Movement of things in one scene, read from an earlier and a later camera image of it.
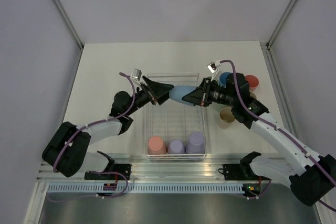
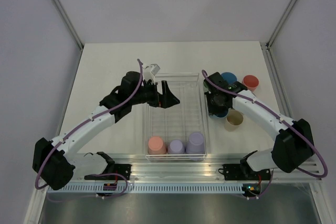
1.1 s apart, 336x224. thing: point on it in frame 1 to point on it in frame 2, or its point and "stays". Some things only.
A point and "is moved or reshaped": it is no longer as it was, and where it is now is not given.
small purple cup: (176, 147) stays
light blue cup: (178, 92) to (218, 115)
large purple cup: (196, 144) stays
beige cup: (226, 117) is moved or reshaped
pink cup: (253, 82) stays
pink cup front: (156, 146) stays
